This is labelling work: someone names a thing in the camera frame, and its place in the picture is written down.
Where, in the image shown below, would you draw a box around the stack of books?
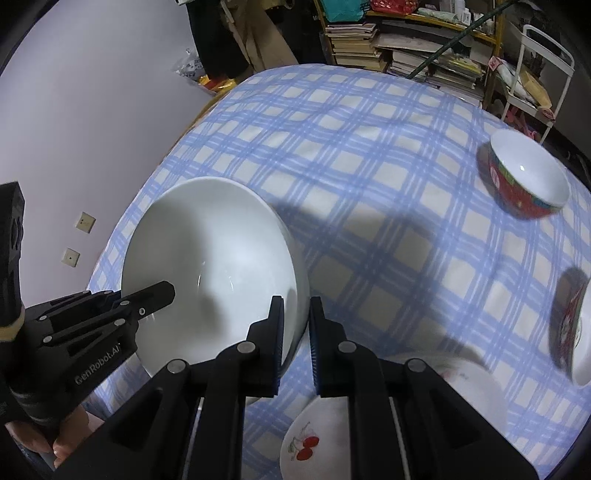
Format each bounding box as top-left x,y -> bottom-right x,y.
325,22 -> 386,72

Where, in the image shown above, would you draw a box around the person's left hand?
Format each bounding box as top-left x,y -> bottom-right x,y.
4,405 -> 100,469

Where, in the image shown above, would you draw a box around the yellow wooden bookshelf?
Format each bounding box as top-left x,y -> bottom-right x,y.
315,1 -> 504,108

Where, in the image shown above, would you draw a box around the plain white bowl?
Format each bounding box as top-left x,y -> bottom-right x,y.
121,177 -> 310,376

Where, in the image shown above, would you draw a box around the upper wall socket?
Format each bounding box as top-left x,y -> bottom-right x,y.
75,212 -> 96,234

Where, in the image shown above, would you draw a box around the white metal cart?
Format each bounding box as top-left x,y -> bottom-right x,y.
497,24 -> 575,144

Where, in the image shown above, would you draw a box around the blue plaid tablecloth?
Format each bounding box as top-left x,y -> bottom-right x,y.
89,65 -> 590,477

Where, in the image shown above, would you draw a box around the wall socket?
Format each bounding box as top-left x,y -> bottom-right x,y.
61,248 -> 80,268
75,212 -> 96,234

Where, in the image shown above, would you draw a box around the white bowl red emblem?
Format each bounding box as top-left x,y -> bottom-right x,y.
548,267 -> 590,389

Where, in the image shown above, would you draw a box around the red patterned bowl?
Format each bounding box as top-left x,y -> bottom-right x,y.
488,129 -> 571,219

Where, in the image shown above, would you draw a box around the medium cherry plate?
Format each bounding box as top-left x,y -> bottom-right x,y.
280,352 -> 508,479

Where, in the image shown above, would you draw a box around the red gift bag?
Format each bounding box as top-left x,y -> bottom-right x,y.
370,0 -> 420,16

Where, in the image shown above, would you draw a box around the teal bag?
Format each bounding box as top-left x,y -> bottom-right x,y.
321,0 -> 363,22

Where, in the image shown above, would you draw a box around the green pole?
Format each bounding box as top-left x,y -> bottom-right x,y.
407,0 -> 516,80

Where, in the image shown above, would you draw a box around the snack bags on floor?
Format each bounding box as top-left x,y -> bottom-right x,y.
172,49 -> 236,96

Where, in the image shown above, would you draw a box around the lower wall socket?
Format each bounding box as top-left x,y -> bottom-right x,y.
61,248 -> 80,268

